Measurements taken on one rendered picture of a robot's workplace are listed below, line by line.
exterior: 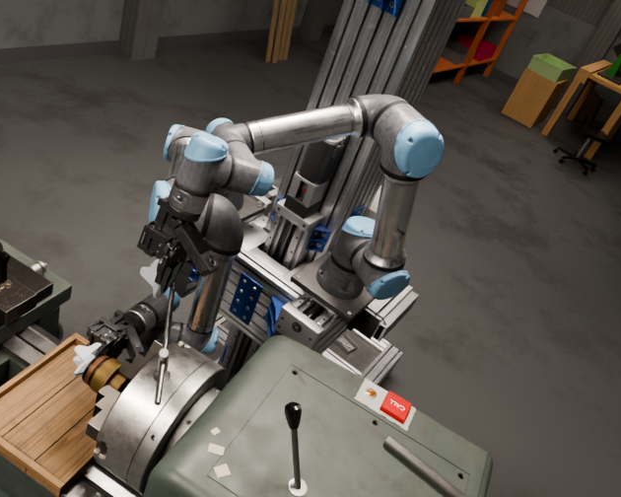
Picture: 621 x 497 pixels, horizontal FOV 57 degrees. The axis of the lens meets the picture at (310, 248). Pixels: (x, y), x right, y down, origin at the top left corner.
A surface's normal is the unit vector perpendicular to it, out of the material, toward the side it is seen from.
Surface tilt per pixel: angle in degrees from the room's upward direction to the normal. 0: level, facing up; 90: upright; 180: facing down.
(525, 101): 90
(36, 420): 0
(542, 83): 90
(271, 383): 0
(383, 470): 0
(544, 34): 90
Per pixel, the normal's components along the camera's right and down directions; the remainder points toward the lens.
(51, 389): 0.32, -0.77
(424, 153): 0.40, 0.54
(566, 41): -0.53, 0.34
